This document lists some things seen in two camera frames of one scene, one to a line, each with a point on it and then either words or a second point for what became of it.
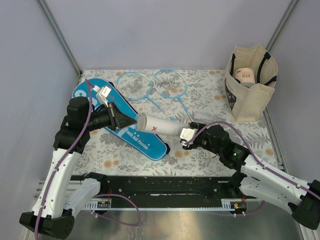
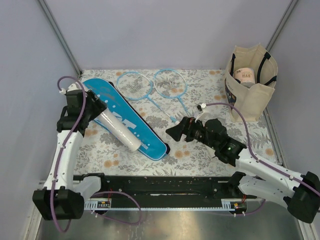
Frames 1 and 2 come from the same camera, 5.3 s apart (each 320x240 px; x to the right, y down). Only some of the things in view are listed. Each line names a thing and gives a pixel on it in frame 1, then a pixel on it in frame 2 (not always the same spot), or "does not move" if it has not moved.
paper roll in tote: [246, 76] does not move
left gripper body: [113, 124] → [93, 109]
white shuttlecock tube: [148, 123] → [133, 140]
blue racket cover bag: [152, 145] does not move
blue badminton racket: [170, 83] does not move
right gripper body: [201, 141] → [195, 130]
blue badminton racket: [135, 86] does not move
